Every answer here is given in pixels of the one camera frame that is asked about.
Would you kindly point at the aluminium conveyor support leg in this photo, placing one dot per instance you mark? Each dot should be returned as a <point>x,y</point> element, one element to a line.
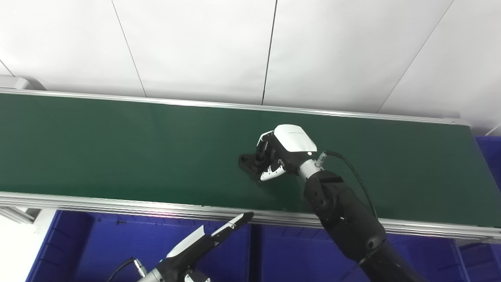
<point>15,215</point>

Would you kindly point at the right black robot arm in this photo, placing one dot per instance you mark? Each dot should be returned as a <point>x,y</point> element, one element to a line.
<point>340,211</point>

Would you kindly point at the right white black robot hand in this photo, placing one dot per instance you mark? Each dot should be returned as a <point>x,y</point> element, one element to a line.
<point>291,145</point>

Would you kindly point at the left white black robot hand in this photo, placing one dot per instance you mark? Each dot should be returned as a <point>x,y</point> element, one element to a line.
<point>188,254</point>

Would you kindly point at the black flanged metal part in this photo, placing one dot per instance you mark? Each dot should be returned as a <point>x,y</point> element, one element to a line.
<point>250,162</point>

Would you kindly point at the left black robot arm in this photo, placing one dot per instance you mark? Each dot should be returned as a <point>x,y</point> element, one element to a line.
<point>152,277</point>

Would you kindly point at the green conveyor belt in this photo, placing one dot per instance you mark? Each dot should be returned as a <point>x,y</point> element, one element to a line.
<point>117,205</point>
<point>137,156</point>

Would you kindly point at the grey conveyor motor housing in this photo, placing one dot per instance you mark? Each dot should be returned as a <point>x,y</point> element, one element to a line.
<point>15,83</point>

